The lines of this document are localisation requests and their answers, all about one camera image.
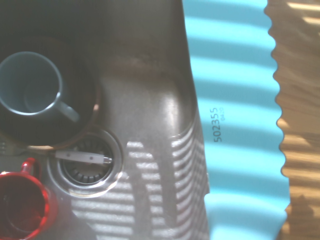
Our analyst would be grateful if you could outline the stainless steel double sink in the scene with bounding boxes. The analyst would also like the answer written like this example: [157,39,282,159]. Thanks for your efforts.
[0,0,211,240]

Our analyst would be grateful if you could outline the brown wooden bowl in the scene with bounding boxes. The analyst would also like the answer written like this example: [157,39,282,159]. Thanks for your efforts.
[0,34,102,149]

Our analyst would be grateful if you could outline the grey blue mug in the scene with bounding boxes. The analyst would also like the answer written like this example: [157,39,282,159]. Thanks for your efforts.
[0,51,81,123]

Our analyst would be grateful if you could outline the red plastic cup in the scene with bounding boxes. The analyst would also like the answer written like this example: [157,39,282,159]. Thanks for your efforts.
[0,157,60,240]

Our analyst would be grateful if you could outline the grey handled fork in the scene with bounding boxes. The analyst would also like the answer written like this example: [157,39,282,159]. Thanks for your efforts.
[0,141,113,166]

